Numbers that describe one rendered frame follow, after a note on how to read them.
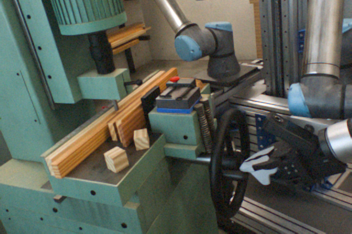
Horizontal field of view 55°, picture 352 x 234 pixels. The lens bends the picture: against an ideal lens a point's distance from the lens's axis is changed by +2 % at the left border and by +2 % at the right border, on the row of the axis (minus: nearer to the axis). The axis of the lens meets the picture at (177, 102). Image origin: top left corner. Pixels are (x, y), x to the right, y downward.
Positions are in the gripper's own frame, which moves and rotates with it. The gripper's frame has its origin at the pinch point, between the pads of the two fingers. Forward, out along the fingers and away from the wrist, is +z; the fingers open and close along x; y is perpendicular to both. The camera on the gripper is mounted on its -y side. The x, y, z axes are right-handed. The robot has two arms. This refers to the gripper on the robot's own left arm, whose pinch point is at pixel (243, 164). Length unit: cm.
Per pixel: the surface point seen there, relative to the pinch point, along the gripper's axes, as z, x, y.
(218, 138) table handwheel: 2.4, 1.0, -7.7
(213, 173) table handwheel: 5.6, -4.2, -2.1
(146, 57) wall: 260, 330, -60
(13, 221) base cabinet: 75, -16, -15
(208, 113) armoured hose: 9.0, 13.0, -11.7
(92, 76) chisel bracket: 28.4, 3.7, -37.8
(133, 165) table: 19.7, -10.0, -13.4
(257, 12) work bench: 69, 271, -26
